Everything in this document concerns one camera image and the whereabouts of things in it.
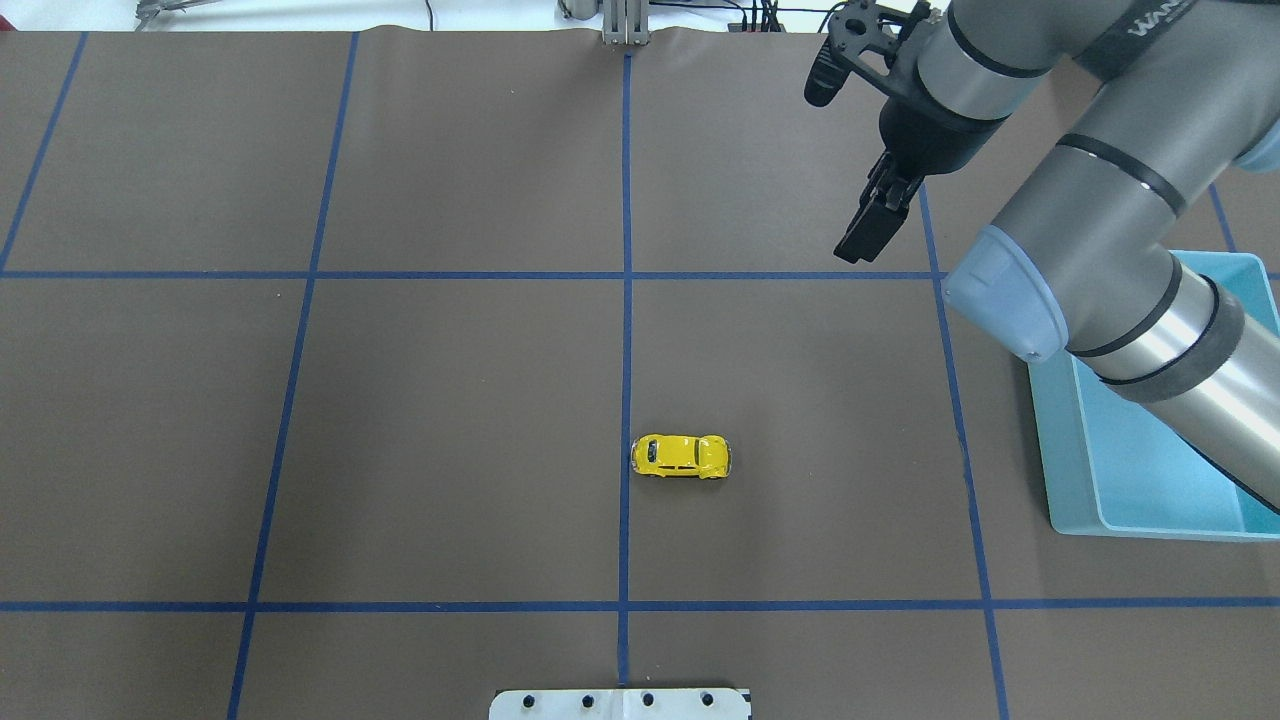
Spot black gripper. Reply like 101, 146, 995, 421
833, 97, 1006, 264

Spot yellow beetle toy car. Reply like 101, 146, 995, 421
628, 434, 732, 480

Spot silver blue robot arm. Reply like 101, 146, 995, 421
805, 1, 1279, 510

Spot light blue plastic bin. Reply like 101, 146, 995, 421
1028, 250, 1280, 542

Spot aluminium frame post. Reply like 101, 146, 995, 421
598, 0, 652, 46

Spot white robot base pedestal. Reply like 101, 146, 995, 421
488, 687, 754, 719

